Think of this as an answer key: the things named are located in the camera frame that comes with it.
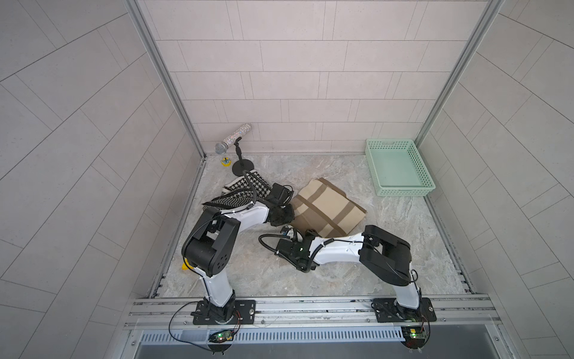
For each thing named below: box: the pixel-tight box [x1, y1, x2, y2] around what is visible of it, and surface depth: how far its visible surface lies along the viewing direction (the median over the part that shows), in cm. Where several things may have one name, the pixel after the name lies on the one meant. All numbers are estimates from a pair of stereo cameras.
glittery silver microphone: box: [215, 123, 252, 155], surface depth 93 cm
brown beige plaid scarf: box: [290, 177, 367, 238], surface depth 96 cm
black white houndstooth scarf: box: [201, 169, 273, 210], surface depth 96 cm
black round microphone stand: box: [231, 136, 255, 177], surface depth 111 cm
